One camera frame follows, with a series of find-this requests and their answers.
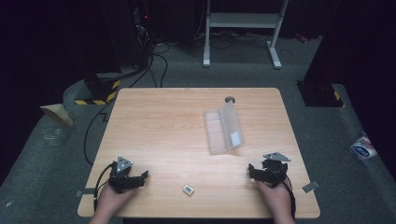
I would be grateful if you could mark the black box with yellow mark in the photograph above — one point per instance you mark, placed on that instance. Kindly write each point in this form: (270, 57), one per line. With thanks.
(320, 95)

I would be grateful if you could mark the person's right hand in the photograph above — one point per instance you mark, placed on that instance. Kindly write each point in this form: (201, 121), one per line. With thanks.
(275, 199)

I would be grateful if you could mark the grey tape strip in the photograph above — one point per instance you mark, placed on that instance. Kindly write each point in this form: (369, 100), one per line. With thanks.
(84, 193)
(310, 186)

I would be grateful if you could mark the white blue tissue packet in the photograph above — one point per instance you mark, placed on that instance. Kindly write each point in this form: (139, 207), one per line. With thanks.
(362, 147)

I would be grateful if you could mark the clear plastic case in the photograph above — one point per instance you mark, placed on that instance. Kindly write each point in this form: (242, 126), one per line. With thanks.
(225, 130)

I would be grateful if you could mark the small white eraser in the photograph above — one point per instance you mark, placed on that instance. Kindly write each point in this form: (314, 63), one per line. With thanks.
(188, 190)

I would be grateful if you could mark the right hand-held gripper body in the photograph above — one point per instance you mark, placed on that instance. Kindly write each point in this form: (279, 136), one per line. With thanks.
(274, 169)

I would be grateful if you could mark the yellow black striped base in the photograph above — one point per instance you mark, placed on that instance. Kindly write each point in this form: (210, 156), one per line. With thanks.
(99, 93)

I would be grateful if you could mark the black computer tower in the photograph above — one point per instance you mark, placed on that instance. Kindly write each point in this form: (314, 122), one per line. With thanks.
(127, 31)

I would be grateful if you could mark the beige cardboard piece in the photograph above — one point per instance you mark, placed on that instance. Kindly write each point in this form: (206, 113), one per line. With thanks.
(59, 112)

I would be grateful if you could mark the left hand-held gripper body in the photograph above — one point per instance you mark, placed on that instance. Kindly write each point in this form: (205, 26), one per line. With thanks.
(120, 180)

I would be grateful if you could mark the person's left hand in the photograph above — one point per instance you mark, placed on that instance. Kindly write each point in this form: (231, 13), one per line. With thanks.
(113, 199)

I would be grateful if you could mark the white metal stand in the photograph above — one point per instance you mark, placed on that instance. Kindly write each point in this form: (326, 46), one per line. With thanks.
(243, 20)

